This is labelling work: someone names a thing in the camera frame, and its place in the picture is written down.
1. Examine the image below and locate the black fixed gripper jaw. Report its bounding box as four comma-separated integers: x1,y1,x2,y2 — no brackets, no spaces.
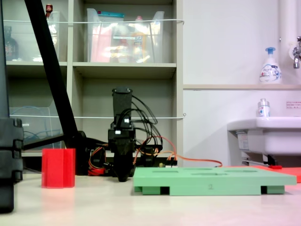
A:
113,151,135,183

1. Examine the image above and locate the red cross columnar block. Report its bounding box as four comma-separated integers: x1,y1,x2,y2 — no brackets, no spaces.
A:
41,148,77,189

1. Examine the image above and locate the green shape-hole board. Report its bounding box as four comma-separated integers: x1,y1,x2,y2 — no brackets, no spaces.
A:
133,166,297,196

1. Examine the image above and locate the large orange foam block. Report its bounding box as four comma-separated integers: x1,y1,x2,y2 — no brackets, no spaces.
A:
222,165,301,170

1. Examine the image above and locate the small orange foam block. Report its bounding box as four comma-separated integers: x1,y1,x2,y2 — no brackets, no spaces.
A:
279,167,301,184

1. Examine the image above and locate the black circuit board green terminal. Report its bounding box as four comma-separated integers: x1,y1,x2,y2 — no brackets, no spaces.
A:
159,161,179,168

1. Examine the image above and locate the beige shelf unit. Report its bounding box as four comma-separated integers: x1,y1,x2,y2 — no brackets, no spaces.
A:
0,0,184,167

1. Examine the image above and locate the clear plastic storage bin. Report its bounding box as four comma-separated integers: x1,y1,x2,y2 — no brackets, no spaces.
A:
86,8,165,64
3,11,61,63

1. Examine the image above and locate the white bottle pink cap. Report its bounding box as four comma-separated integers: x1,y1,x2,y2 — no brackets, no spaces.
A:
131,16,148,63

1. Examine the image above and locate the black notched tripod leg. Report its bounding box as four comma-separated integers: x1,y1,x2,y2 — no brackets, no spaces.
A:
0,0,24,214

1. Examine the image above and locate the small silver-capped bottle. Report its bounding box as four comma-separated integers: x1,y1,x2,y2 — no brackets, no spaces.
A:
256,98,271,118

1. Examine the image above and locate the dark glass bottle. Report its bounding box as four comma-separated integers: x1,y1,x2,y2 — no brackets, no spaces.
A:
3,25,19,61

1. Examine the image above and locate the bottle with red cap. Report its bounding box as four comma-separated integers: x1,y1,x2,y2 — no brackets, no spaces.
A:
45,4,58,45

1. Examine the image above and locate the white sink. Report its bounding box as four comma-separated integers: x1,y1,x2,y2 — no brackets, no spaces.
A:
226,116,301,166

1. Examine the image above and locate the white blue soap pump bottle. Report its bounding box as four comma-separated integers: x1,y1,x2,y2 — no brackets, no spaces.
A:
259,47,283,85

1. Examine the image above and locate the metal faucet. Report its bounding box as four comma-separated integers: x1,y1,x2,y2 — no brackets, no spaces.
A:
288,36,301,70

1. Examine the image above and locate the red base mount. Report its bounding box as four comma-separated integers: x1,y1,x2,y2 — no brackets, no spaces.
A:
88,164,106,176

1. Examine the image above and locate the black gripper wire loop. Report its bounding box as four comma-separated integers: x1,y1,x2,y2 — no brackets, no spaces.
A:
135,122,163,151

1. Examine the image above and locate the black arm wire loop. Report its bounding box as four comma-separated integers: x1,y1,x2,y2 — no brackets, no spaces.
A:
130,94,158,125

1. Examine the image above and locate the long orange wire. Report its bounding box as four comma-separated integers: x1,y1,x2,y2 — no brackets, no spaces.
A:
164,150,223,168

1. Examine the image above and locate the clear box with blue cables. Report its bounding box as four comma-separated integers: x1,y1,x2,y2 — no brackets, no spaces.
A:
9,107,64,149

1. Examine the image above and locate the red-print wall sign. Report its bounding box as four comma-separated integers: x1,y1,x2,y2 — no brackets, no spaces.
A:
285,101,301,110

